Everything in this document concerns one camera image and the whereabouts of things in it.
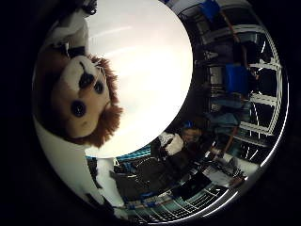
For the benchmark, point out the teal jacket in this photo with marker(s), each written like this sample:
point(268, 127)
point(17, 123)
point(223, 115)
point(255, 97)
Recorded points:
point(226, 120)

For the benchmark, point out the brown lion plush toy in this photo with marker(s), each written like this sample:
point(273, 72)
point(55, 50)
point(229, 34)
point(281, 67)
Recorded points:
point(84, 100)

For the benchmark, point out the black monitor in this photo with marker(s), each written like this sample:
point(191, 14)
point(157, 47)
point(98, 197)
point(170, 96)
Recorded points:
point(195, 185)

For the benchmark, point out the blue chair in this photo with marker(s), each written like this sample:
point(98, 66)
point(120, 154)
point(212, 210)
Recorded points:
point(237, 78)
point(209, 9)

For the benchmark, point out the person in white shirt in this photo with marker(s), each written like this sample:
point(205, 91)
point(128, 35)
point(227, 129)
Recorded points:
point(175, 142)

